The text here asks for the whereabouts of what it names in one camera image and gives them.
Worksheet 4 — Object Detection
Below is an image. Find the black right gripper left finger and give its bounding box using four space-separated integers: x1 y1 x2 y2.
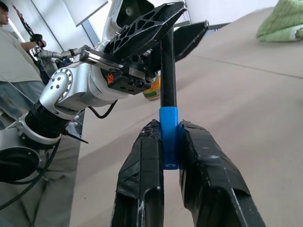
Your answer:
110 119 165 227

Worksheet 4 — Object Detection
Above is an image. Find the finger of the black ribbed left gripper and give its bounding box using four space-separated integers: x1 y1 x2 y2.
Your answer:
103 1 188 60
174 20 210 63

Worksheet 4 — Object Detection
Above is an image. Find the yellow green printed cup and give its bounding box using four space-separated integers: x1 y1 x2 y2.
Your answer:
143 70 162 101

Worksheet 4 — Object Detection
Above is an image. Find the black pen with blue cap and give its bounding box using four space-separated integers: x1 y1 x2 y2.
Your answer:
159 23 179 171

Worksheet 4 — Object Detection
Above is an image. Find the person in light shirt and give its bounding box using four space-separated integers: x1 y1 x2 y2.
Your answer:
0 4 48 126

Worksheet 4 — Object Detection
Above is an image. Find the green towel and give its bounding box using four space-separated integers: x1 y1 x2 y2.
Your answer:
256 0 303 43

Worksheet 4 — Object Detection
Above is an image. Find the silver jointed device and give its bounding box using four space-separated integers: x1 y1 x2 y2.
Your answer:
37 48 82 62

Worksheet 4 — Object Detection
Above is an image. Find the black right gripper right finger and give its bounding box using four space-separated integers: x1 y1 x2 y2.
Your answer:
178 120 266 227

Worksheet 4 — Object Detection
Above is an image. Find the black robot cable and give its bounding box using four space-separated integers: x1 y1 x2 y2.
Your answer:
0 99 119 210

